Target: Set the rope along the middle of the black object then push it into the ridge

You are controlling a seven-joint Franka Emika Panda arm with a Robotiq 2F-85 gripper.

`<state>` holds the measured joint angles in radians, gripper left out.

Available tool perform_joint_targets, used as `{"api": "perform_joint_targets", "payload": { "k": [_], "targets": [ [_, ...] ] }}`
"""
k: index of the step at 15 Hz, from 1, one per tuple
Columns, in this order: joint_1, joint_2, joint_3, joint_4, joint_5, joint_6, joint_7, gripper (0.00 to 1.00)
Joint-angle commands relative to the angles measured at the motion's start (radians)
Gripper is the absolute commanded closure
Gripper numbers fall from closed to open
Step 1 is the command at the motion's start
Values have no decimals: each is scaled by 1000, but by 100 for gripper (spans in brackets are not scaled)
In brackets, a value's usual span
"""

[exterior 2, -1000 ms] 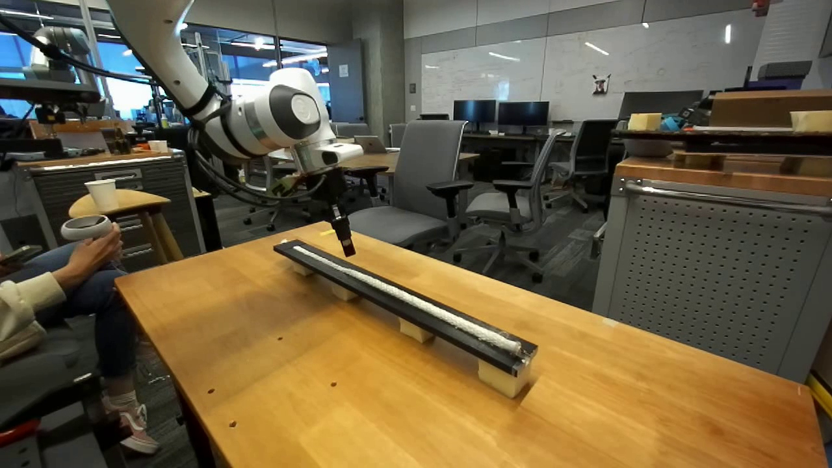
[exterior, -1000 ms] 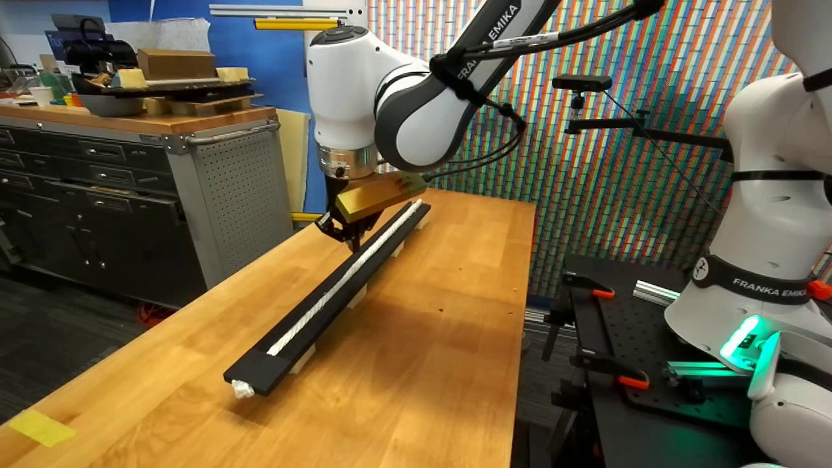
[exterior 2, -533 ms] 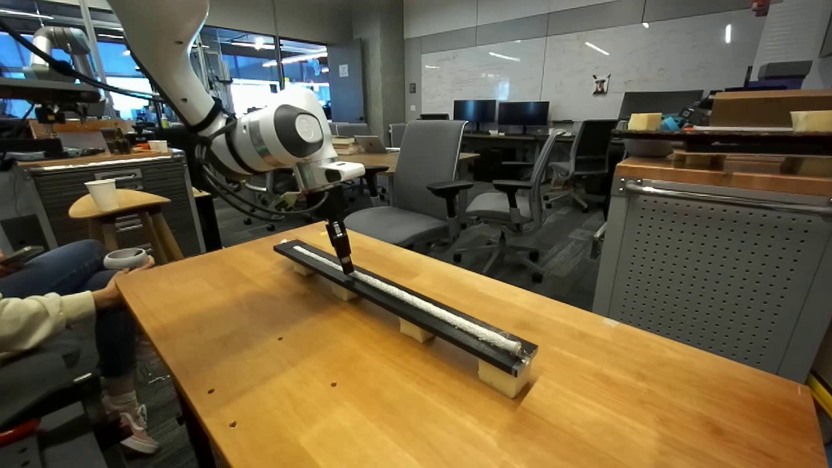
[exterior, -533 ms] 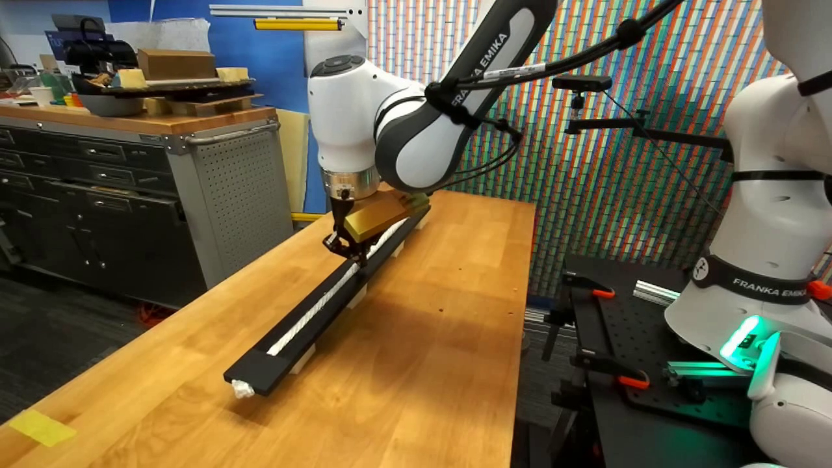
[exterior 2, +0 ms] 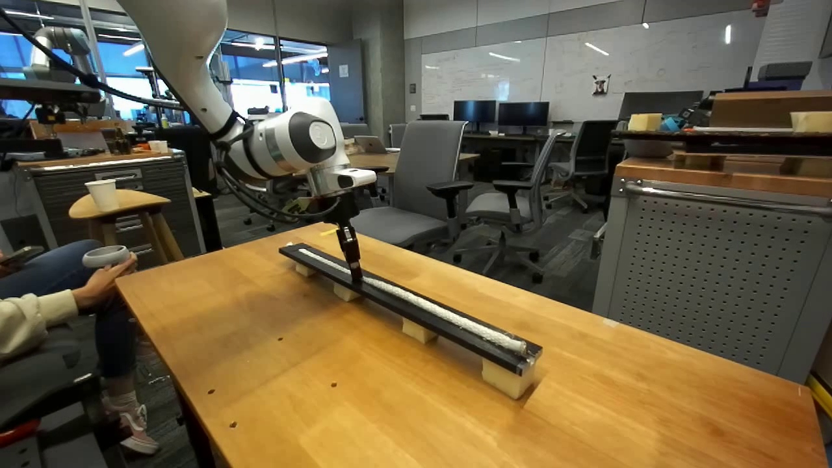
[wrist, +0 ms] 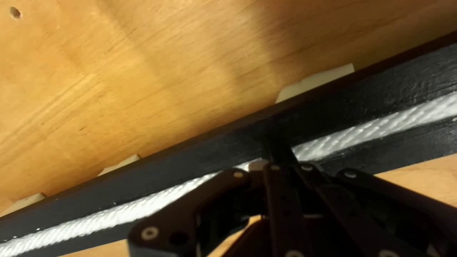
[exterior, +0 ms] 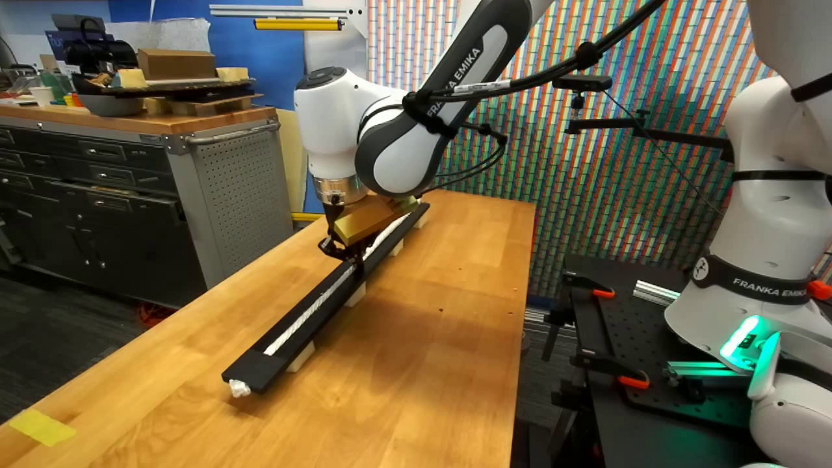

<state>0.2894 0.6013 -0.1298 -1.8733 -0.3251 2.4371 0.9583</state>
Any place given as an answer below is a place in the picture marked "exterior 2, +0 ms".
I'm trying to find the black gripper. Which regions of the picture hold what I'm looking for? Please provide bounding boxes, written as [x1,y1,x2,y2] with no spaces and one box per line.
[324,190,366,287]

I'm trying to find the white braided rope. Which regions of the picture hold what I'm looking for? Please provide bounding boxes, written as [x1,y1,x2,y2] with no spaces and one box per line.
[297,245,531,356]

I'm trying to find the white VR controller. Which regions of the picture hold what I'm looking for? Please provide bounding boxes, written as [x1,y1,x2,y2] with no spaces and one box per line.
[80,241,136,271]

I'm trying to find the cream sleeved forearm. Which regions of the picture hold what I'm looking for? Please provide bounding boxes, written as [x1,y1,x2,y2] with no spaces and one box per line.
[0,285,80,362]

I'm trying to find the teal green object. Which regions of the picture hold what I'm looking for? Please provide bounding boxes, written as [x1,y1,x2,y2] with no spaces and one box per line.
[661,104,692,134]

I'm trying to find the operator's bare hand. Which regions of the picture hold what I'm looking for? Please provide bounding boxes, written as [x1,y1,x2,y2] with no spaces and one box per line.
[69,256,139,315]

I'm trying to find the long wooden office table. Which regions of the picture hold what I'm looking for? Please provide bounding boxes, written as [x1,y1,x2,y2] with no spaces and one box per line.
[346,147,481,174]

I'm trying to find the grey mesh office chair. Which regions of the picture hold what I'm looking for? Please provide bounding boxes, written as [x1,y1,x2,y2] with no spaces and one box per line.
[463,128,566,263]
[347,117,476,254]

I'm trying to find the black computer monitor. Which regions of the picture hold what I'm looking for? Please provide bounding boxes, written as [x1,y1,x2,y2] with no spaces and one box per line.
[496,99,550,129]
[450,99,498,128]

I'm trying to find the grey drawer unit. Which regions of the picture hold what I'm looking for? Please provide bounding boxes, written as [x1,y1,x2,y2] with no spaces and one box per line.
[15,152,206,263]

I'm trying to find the large pale wooden block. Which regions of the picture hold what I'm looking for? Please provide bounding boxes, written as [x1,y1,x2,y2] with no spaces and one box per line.
[477,358,540,401]

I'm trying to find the round wooden stool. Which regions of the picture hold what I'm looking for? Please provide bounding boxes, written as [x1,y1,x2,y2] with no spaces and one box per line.
[68,186,186,267]

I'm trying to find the person's jeans clad legs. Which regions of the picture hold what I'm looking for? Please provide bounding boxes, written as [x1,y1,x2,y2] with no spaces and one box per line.
[0,239,139,384]

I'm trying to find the white paper cup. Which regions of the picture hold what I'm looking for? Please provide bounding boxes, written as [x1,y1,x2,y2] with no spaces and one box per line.
[82,177,119,211]

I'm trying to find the black office chair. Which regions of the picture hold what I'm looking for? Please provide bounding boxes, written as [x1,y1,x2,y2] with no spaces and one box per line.
[566,117,618,211]

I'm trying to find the white sneaker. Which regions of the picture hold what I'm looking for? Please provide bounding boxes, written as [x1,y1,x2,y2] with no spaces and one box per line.
[100,393,164,459]

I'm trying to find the yellow foam block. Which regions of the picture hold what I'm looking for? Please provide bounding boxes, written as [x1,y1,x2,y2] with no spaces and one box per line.
[788,108,832,134]
[624,112,663,134]

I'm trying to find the dark flat monitor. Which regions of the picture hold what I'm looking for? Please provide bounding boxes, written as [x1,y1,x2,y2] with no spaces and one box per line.
[618,87,706,124]

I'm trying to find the grey padded chair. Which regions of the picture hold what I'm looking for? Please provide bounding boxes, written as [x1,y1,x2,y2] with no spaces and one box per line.
[0,333,98,468]

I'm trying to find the wooden support block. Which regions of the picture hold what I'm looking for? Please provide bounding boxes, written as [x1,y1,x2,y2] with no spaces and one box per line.
[670,147,728,170]

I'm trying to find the grey perforated metal cabinet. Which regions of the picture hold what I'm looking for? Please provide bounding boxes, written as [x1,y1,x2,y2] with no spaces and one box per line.
[592,155,832,384]

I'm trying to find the white lamp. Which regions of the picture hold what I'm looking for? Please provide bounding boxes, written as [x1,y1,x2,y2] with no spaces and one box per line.
[26,27,54,74]

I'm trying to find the wooden cabinet top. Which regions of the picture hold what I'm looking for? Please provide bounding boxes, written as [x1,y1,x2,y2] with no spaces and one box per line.
[617,155,832,196]

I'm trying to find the brown cardboard box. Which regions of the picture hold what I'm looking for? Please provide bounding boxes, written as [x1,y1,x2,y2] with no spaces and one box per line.
[706,87,832,129]

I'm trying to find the yellow floor strip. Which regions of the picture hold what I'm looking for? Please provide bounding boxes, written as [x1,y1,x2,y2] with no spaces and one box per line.
[805,373,832,419]

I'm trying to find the long black grooved rail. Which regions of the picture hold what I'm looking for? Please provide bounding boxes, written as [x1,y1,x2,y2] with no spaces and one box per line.
[279,239,546,376]

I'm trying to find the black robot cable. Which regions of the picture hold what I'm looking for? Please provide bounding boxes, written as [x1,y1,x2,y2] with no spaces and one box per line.
[0,7,346,229]

